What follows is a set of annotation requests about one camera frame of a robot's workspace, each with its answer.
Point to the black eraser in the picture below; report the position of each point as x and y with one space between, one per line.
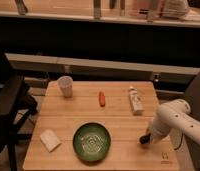
145 139

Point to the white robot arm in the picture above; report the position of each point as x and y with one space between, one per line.
174 114

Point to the white sponge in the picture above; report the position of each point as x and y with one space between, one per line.
50 140

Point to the orange carrot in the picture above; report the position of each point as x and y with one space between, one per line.
101 99

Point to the white paper cup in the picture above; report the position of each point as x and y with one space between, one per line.
65 84

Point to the white tube bottle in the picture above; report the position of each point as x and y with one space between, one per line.
135 101

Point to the green bowl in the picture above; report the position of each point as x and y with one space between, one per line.
91 142

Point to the black chair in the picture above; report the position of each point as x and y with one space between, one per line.
16 105

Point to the grey shelf rail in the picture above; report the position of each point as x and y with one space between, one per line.
102 68

